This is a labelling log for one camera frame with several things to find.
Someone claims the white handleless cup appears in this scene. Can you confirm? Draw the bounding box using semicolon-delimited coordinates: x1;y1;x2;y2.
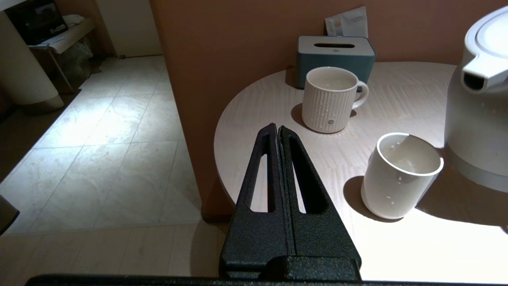
360;132;445;220

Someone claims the grey tissue box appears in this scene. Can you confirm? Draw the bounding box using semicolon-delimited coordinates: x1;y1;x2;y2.
295;36;377;90

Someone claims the white electric kettle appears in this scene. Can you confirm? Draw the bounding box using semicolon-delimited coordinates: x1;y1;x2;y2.
444;6;508;193

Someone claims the clear plastic bag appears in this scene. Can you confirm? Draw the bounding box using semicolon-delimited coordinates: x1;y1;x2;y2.
59;40;104;82

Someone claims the metal stool with white top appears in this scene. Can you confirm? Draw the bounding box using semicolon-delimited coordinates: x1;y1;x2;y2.
28;16;96;94

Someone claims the white pedestal sink counter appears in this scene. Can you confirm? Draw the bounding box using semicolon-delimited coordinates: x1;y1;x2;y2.
0;11;65;112

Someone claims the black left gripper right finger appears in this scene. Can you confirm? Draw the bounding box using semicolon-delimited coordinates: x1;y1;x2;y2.
279;126;362;267

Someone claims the black box appliance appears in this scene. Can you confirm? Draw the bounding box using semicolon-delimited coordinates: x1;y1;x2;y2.
5;0;69;46

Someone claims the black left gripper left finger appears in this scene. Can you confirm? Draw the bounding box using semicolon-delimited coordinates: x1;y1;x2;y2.
219;123;291;275

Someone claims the white ribbed mug with handle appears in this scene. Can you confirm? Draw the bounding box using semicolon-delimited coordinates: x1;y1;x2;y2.
301;66;369;134

